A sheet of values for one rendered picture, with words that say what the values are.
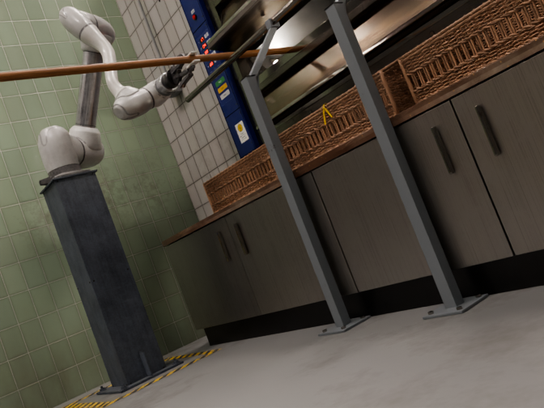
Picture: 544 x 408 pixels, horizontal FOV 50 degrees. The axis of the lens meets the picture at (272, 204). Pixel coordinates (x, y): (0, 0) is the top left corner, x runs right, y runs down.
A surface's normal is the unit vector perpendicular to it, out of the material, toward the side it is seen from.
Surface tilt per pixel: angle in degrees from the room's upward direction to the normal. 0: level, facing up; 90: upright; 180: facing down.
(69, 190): 90
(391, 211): 90
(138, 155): 90
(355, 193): 90
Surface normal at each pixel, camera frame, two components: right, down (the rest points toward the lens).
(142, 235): 0.57, -0.28
